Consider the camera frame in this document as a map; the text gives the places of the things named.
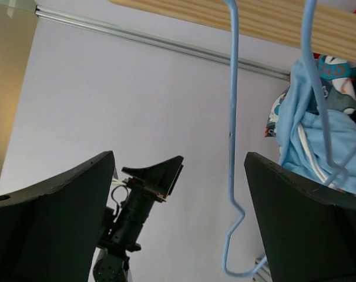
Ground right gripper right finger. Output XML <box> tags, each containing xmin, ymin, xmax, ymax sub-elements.
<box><xmin>244</xmin><ymin>152</ymin><xmax>356</xmax><ymax>281</ymax></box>

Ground wooden clothes rack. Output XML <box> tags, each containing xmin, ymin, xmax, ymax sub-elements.
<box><xmin>114</xmin><ymin>0</ymin><xmax>356</xmax><ymax>62</ymax></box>

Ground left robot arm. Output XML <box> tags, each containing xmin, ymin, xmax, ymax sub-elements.
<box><xmin>93</xmin><ymin>156</ymin><xmax>184</xmax><ymax>281</ymax></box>

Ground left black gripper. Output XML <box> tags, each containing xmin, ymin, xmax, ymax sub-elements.
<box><xmin>100</xmin><ymin>156</ymin><xmax>184</xmax><ymax>251</ymax></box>

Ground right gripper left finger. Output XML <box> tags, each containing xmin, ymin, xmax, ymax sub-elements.
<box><xmin>0</xmin><ymin>151</ymin><xmax>115</xmax><ymax>281</ymax></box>

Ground light blue shorts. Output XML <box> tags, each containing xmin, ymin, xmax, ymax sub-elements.
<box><xmin>276</xmin><ymin>59</ymin><xmax>356</xmax><ymax>184</ymax></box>

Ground blue hanger of blue shorts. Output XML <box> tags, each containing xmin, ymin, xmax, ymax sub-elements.
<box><xmin>222</xmin><ymin>1</ymin><xmax>356</xmax><ymax>278</ymax></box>

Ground colourful patterned shorts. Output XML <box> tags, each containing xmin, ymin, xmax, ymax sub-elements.
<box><xmin>264</xmin><ymin>53</ymin><xmax>356</xmax><ymax>137</ymax></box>

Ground left aluminium corner post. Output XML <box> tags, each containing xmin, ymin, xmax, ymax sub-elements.
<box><xmin>33</xmin><ymin>5</ymin><xmax>290</xmax><ymax>82</ymax></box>

